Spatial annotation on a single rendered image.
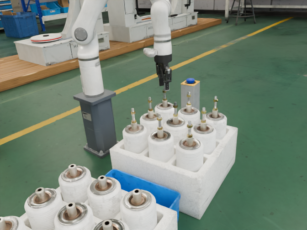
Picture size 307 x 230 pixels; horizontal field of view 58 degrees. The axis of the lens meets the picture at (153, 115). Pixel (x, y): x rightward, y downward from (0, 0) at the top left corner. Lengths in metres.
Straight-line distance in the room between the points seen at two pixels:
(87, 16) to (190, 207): 0.83
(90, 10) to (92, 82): 0.30
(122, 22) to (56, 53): 1.03
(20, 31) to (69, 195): 4.55
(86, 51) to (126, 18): 2.31
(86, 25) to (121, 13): 2.36
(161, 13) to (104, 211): 0.72
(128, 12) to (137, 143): 2.64
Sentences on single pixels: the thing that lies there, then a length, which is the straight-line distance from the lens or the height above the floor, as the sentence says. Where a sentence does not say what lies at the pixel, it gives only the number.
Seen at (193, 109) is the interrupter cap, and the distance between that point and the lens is 1.21.
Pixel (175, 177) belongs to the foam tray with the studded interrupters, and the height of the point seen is 0.15.
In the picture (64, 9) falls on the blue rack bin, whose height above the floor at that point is 0.33.
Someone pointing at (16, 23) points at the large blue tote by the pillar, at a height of 0.24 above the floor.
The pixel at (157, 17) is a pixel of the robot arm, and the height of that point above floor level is 0.64.
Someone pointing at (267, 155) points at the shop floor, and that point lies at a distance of 1.41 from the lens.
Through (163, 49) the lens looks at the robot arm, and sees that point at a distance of 1.14.
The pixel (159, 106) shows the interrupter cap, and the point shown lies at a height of 0.25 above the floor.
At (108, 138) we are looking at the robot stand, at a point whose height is 0.08.
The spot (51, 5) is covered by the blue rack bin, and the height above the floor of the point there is 0.40.
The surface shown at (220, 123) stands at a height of 0.24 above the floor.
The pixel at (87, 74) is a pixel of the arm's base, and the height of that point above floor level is 0.41.
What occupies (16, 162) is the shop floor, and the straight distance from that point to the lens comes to 1.54.
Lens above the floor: 0.77
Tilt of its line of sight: 26 degrees down
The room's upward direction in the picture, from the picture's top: 4 degrees counter-clockwise
